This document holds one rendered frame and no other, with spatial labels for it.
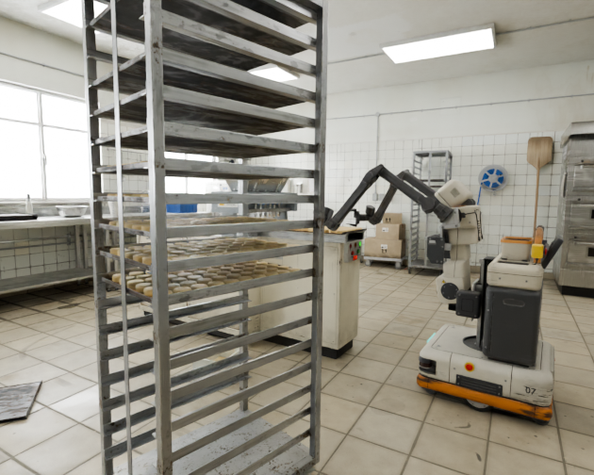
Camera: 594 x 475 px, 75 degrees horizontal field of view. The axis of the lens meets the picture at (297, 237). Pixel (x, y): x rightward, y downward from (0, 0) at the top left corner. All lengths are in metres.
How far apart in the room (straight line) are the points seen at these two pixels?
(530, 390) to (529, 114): 4.88
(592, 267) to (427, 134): 2.98
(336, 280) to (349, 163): 4.61
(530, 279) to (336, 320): 1.23
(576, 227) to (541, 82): 2.27
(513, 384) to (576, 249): 3.40
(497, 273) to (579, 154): 3.50
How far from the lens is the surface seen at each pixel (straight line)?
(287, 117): 1.34
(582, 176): 5.57
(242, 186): 1.72
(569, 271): 5.65
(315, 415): 1.62
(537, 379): 2.37
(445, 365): 2.42
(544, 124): 6.65
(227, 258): 1.17
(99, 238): 1.45
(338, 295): 2.70
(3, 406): 2.74
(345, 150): 7.16
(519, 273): 2.27
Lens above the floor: 1.15
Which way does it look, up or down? 6 degrees down
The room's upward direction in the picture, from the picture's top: 1 degrees clockwise
